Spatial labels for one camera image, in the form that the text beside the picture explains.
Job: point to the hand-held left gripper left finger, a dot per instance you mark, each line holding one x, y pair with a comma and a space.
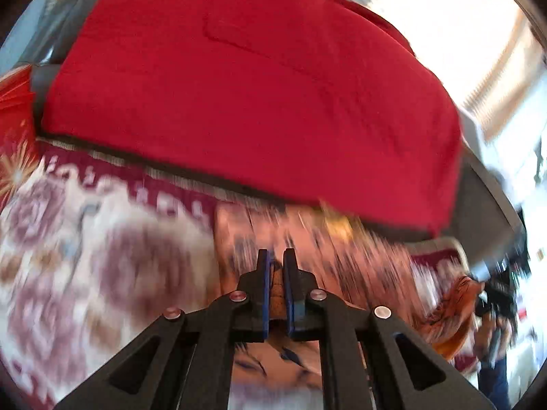
266, 294

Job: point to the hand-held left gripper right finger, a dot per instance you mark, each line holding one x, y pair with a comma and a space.
287, 297

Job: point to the orange black floral garment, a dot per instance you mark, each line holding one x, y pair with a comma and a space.
346, 260

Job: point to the person's right forearm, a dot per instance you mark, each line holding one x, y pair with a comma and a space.
493, 386

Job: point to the person's right hand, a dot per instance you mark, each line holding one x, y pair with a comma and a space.
487, 337

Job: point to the dark leather sofa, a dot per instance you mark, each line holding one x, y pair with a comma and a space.
478, 205

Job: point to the white side furniture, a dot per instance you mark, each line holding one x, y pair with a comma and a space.
480, 141

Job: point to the floral fleece blanket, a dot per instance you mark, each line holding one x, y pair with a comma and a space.
94, 256

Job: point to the red pillow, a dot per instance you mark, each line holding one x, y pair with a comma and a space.
239, 94

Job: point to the beige dotted curtain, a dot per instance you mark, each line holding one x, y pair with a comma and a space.
461, 30

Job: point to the red gold patterned cushion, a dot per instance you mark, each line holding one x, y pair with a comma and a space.
15, 136

